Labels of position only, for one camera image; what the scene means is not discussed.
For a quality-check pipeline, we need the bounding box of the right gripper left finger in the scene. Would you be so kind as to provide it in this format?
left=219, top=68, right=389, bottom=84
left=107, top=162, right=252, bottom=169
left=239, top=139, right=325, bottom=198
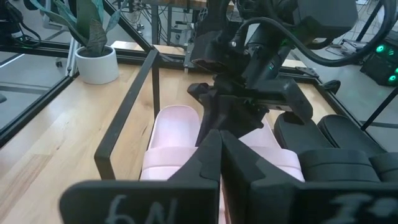
left=58, top=129, right=223, bottom=224

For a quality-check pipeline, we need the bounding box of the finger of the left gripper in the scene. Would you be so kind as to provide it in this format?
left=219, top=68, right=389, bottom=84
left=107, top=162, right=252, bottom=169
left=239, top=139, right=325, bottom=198
left=231, top=102, right=270, bottom=138
left=195, top=96, right=233, bottom=147

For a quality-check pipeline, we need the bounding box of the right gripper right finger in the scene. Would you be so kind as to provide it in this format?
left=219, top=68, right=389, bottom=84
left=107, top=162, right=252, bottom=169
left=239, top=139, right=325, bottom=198
left=220, top=129, right=398, bottom=224

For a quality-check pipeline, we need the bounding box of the black slide sandal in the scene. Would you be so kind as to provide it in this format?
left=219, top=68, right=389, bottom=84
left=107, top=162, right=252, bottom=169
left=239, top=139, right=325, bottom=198
left=273, top=111, right=381, bottom=184
left=317, top=114, right=398, bottom=184

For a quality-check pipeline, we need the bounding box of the black-framed wooden shelf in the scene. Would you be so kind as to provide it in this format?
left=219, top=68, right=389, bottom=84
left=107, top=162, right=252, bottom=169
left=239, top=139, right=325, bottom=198
left=94, top=48, right=398, bottom=187

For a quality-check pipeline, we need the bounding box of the computer tower with green lights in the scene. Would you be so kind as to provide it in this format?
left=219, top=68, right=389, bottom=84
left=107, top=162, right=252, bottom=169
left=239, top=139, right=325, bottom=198
left=360, top=29, right=398, bottom=87

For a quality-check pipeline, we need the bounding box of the snake plant in white pot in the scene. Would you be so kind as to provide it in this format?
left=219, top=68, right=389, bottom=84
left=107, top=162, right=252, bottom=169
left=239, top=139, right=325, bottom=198
left=29, top=0, right=121, bottom=85

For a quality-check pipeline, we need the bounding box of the white metal stand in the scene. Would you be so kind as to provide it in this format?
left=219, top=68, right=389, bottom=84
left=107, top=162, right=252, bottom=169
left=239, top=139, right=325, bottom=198
left=42, top=0, right=79, bottom=78

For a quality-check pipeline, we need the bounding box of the black equipment stack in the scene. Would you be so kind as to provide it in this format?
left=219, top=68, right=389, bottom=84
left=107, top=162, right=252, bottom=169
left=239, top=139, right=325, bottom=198
left=0, top=0, right=43, bottom=47

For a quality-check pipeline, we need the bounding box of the black rounded mount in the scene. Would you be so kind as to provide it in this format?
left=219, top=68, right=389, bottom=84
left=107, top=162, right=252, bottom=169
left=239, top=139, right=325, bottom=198
left=322, top=80, right=342, bottom=95

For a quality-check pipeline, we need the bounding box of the thick black cable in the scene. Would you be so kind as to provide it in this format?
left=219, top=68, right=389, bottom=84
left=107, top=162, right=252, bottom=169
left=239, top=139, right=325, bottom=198
left=238, top=0, right=398, bottom=68

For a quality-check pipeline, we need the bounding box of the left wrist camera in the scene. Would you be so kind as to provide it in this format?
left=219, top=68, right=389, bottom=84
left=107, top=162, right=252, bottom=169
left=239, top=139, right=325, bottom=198
left=189, top=29, right=250, bottom=75

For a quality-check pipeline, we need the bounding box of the black table frame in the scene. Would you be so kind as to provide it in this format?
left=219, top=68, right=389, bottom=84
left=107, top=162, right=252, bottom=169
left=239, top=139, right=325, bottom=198
left=0, top=0, right=374, bottom=149

